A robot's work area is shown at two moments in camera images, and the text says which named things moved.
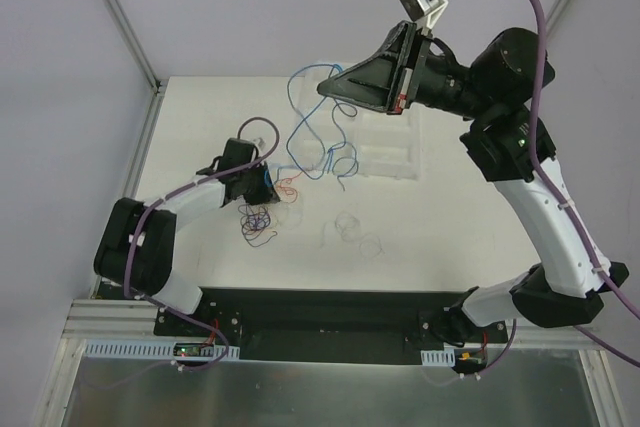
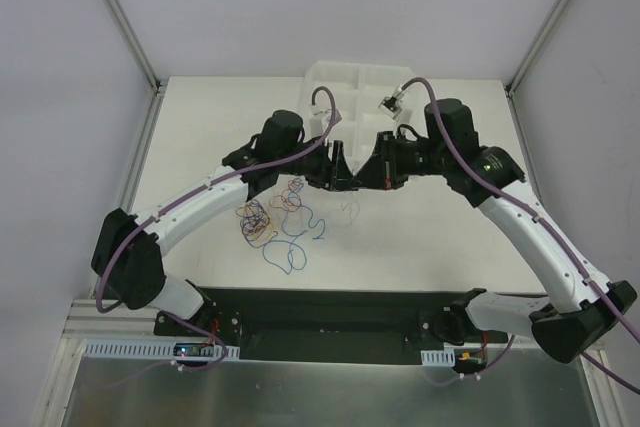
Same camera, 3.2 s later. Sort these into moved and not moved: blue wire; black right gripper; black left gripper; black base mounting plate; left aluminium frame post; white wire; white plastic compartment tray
Moved: blue wire; white wire; black left gripper; black right gripper
Not moved: white plastic compartment tray; black base mounting plate; left aluminium frame post
